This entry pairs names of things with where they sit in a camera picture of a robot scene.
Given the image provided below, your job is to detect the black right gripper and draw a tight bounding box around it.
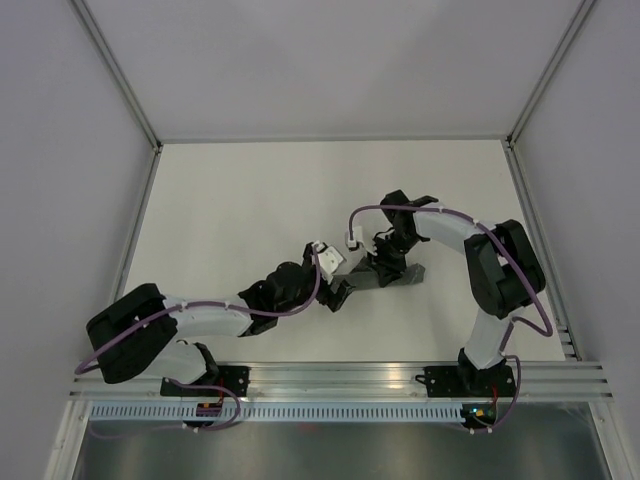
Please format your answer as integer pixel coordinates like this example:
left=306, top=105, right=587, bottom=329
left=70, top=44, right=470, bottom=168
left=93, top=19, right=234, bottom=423
left=364, top=230, right=422, bottom=288

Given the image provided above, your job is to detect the grey cloth napkin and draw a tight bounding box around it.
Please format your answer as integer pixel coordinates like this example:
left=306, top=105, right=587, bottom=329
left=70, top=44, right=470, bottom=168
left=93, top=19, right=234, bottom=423
left=329, top=254, right=426, bottom=292

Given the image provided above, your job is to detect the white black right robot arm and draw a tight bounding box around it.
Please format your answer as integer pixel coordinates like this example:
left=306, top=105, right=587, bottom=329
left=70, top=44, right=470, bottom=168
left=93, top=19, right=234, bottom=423
left=346, top=190, right=553, bottom=397

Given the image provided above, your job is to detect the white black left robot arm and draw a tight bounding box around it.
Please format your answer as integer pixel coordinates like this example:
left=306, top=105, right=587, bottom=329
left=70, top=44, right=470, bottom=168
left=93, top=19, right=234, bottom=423
left=75, top=241, right=353, bottom=396

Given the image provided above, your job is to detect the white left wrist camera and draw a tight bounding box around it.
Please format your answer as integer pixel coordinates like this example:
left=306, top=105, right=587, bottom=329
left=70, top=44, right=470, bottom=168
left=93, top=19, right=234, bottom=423
left=311, top=241, right=346, bottom=284

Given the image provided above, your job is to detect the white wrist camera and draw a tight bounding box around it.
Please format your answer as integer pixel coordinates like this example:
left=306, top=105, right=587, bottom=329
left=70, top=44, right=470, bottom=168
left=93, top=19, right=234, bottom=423
left=345, top=225, right=377, bottom=255
left=311, top=241, right=346, bottom=284

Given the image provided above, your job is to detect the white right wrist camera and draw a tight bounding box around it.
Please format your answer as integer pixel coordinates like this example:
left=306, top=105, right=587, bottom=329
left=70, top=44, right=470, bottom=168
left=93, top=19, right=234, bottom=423
left=345, top=225, right=377, bottom=255

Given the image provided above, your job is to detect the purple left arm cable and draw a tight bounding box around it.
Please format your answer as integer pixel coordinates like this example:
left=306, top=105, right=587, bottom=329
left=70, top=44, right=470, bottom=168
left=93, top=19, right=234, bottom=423
left=73, top=241, right=325, bottom=440

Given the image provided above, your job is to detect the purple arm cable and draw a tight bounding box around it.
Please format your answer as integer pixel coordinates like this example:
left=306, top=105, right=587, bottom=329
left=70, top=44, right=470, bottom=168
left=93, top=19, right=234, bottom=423
left=347, top=205, right=555, bottom=437
left=73, top=241, right=325, bottom=440

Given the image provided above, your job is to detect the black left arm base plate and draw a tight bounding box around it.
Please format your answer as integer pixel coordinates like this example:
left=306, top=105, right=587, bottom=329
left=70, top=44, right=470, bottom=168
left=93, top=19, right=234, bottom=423
left=160, top=365, right=250, bottom=398

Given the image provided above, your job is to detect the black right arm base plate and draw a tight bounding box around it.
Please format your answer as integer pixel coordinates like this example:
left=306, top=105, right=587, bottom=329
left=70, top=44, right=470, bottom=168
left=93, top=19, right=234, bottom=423
left=416, top=365, right=516, bottom=399

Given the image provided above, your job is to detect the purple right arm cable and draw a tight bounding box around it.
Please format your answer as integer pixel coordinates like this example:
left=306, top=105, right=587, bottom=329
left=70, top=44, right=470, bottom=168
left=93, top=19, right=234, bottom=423
left=347, top=205, right=555, bottom=437

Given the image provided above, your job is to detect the aluminium frame rail front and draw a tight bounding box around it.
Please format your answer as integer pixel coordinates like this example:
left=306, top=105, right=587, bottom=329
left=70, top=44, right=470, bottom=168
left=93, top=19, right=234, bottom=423
left=68, top=361, right=613, bottom=402

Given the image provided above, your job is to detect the white slotted cable duct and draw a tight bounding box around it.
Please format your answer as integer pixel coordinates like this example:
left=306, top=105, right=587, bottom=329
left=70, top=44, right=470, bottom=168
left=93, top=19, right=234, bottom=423
left=90, top=401, right=463, bottom=423

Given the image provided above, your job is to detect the aluminium post back right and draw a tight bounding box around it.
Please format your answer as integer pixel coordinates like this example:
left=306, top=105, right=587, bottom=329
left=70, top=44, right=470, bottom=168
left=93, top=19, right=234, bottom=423
left=502, top=0, right=599, bottom=150

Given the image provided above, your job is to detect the aluminium post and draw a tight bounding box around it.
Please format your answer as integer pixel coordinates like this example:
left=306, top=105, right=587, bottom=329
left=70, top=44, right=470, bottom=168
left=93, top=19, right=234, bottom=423
left=68, top=0, right=162, bottom=153
left=502, top=0, right=599, bottom=150

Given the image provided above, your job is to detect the aluminium post back left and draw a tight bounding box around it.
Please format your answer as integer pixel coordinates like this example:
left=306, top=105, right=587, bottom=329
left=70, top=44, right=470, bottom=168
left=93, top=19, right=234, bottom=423
left=68, top=0, right=162, bottom=153

